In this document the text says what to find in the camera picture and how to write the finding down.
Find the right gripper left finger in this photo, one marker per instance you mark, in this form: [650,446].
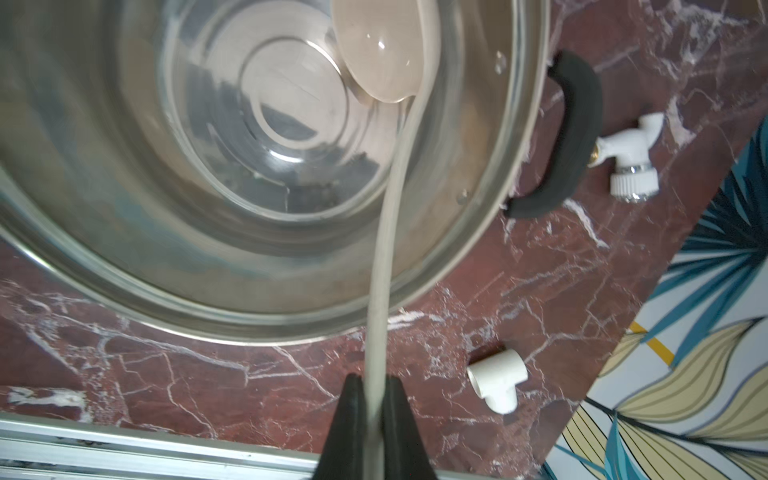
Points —
[342,456]

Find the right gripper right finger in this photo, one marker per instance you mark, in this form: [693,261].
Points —
[405,457]

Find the stainless steel pot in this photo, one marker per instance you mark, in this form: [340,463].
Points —
[213,170]

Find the beige plastic ladle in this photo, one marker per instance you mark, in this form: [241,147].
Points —
[392,50]

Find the white PVC tee fitting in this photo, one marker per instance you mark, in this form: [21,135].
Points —
[495,380]

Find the white faucet pipe fitting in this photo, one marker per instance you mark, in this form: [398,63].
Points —
[634,179]

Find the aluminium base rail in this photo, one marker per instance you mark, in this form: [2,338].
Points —
[40,448]

